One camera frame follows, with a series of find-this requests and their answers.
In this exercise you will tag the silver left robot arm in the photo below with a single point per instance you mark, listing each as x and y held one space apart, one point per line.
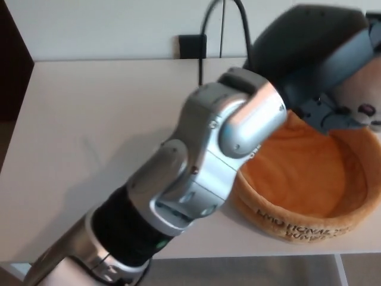
202 143

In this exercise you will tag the dark brown side panel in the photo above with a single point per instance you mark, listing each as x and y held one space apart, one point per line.
12 74

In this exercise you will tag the orange round plush basket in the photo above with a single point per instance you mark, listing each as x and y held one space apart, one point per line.
297 178

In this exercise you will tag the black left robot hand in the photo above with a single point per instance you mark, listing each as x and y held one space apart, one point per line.
306 44

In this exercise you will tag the beige plush dumpling toy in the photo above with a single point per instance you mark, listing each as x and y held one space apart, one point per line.
366 86

